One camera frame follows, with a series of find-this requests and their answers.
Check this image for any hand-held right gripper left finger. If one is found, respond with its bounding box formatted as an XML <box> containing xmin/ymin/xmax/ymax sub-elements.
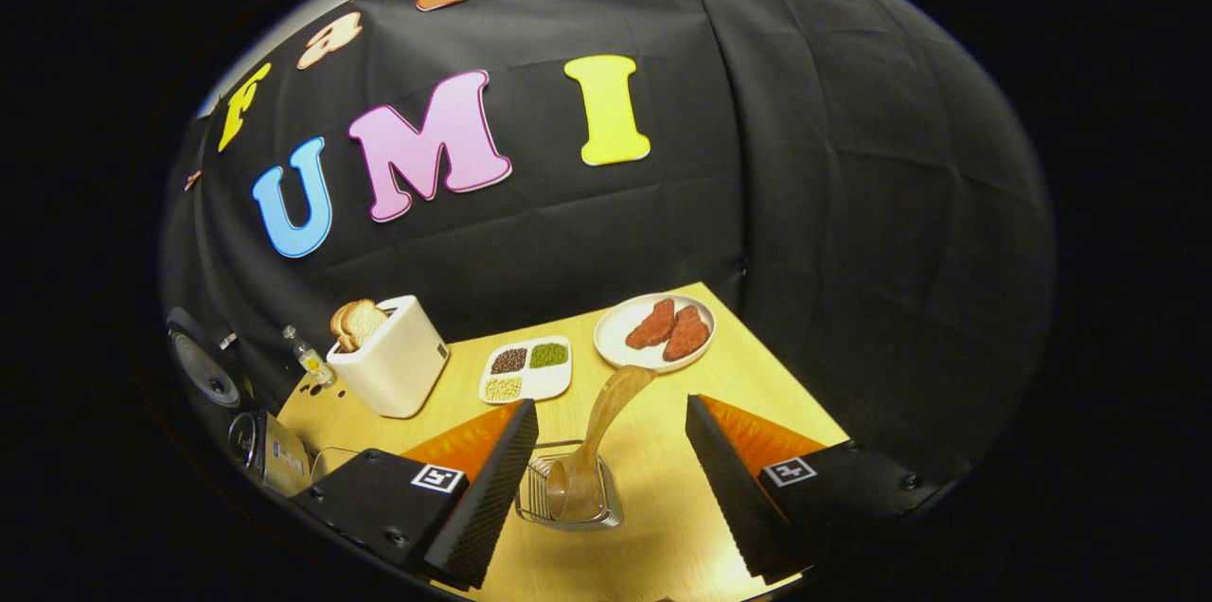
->
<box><xmin>289</xmin><ymin>398</ymin><xmax>541</xmax><ymax>590</ymax></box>

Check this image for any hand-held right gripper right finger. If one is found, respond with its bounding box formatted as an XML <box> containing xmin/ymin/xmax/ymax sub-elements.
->
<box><xmin>684</xmin><ymin>394</ymin><xmax>950</xmax><ymax>584</ymax></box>

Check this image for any metal wire chopstick holder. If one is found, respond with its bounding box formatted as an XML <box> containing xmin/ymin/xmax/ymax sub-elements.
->
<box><xmin>514</xmin><ymin>439</ymin><xmax>624</xmax><ymax>530</ymax></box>

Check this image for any wooden spoon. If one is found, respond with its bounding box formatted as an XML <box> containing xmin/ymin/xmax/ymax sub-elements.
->
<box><xmin>546</xmin><ymin>365</ymin><xmax>657</xmax><ymax>523</ymax></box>

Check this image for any dark grey rice cooker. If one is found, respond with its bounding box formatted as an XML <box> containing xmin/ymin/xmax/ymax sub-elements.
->
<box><xmin>163</xmin><ymin>304</ymin><xmax>315</xmax><ymax>499</ymax></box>

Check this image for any white divided dish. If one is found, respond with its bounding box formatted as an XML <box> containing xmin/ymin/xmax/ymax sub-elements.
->
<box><xmin>478</xmin><ymin>335</ymin><xmax>574</xmax><ymax>405</ymax></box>

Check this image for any white toaster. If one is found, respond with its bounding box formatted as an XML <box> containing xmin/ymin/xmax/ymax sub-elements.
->
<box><xmin>326</xmin><ymin>295</ymin><xmax>450</xmax><ymax>419</ymax></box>

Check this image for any red meat piece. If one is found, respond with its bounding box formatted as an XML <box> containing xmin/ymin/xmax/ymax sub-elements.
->
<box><xmin>663</xmin><ymin>305</ymin><xmax>711</xmax><ymax>363</ymax></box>
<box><xmin>625</xmin><ymin>298</ymin><xmax>677</xmax><ymax>349</ymax></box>

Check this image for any white round plate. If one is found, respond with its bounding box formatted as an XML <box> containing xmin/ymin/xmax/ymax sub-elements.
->
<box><xmin>594</xmin><ymin>292</ymin><xmax>717</xmax><ymax>373</ymax></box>

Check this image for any small clear glass bottle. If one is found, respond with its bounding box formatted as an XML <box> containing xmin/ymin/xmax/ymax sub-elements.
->
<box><xmin>282</xmin><ymin>326</ymin><xmax>336</xmax><ymax>387</ymax></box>

